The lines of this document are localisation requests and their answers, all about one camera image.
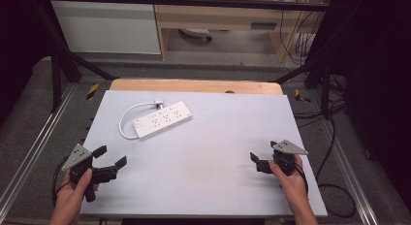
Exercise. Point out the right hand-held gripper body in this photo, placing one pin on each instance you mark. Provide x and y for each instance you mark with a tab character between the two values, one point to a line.
285	157

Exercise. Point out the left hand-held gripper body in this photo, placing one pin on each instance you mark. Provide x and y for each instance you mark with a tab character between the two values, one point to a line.
80	160

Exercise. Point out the white power strip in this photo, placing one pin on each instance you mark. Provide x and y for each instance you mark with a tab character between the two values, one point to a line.
162	120

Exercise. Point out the white power plug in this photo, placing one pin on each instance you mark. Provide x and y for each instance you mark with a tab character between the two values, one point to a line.
158	103

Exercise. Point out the person's right hand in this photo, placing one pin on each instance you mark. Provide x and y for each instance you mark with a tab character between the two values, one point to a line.
289	182

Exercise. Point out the person's left hand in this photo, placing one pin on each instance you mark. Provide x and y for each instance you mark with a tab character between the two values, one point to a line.
76	192

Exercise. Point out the yellow black hazard tape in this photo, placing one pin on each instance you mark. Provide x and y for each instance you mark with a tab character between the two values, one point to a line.
92	91
301	96

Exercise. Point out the wooden board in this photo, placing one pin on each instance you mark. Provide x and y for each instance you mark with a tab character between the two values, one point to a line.
196	86

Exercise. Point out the white cabinet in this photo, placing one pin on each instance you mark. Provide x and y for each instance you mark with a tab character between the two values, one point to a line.
106	27

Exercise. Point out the wooden desk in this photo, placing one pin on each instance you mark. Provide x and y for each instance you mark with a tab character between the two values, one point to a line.
226	21

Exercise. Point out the aluminium rail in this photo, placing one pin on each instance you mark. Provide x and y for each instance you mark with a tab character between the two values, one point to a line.
352	179
29	154

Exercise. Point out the black metal frame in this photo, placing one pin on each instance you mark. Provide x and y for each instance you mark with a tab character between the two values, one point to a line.
181	2

